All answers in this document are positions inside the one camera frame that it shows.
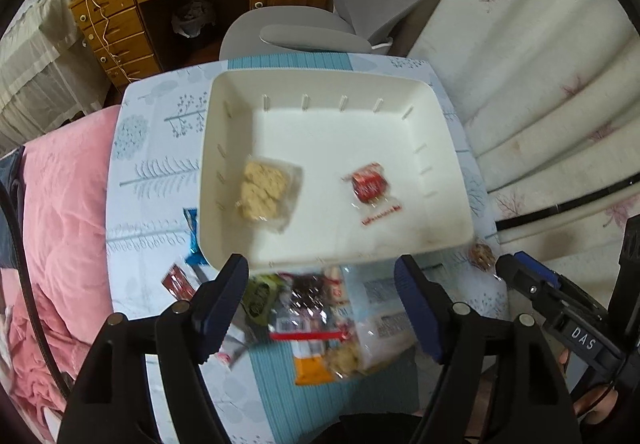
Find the small red snack packet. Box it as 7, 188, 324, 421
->
342, 162, 402, 227

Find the red Cookies packet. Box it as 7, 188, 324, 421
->
322, 266, 354, 326

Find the white floral quilt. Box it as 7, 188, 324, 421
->
410, 0, 639, 302

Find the red and grey snack packet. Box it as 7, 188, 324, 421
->
160, 263, 201, 301

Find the orange and white snack packet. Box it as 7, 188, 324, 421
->
291, 340, 334, 386

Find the clear-wrapped yellow cookie pack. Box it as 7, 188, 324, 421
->
235, 157, 303, 233

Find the green snack packet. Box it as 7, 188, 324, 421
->
242, 274, 284, 326

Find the person's right hand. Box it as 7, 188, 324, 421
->
556, 347, 622, 425

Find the white lace cloth cover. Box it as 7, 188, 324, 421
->
0, 0, 111, 154

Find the beige soda cracker packet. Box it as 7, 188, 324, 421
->
342, 260, 416, 372

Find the blue snack wrapper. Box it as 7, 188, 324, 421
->
183, 208, 208, 266

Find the tree-patterned round table cover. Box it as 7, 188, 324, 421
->
103, 52, 511, 444

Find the white plastic storage bin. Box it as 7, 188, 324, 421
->
198, 69, 474, 273

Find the small round cookie packet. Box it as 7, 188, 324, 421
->
468, 242, 496, 272

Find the pink bed blanket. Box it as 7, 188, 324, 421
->
1, 106, 119, 443

